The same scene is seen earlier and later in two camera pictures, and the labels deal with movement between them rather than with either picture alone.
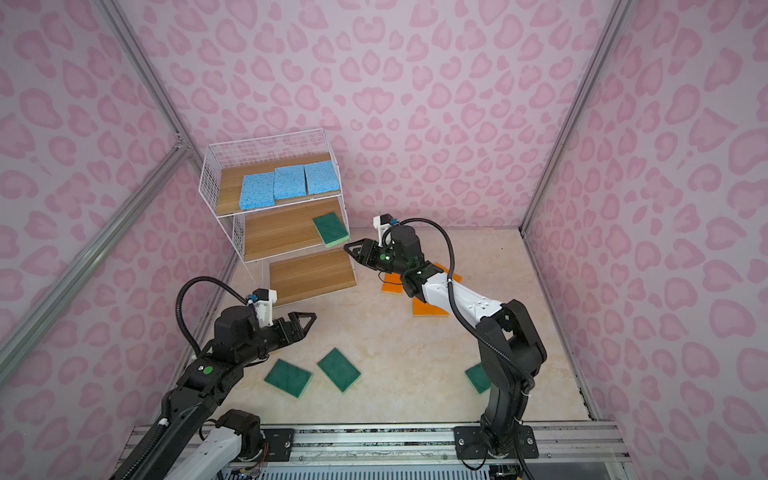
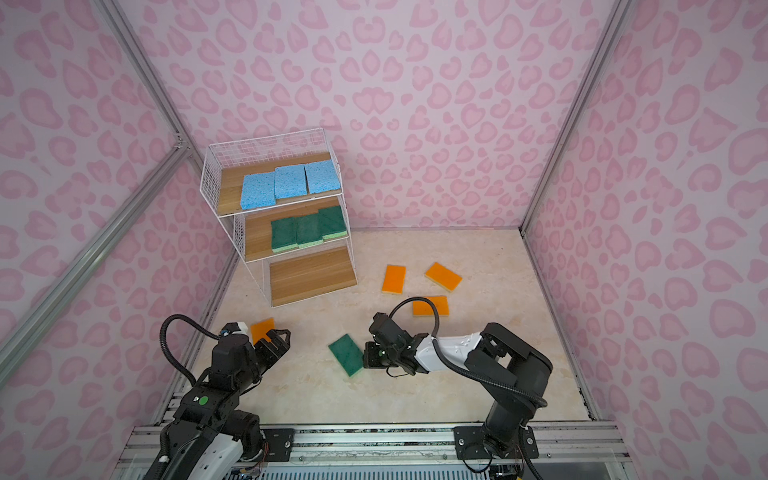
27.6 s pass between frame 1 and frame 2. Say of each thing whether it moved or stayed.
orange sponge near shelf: stayed
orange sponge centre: stayed
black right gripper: moved
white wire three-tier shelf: stayed
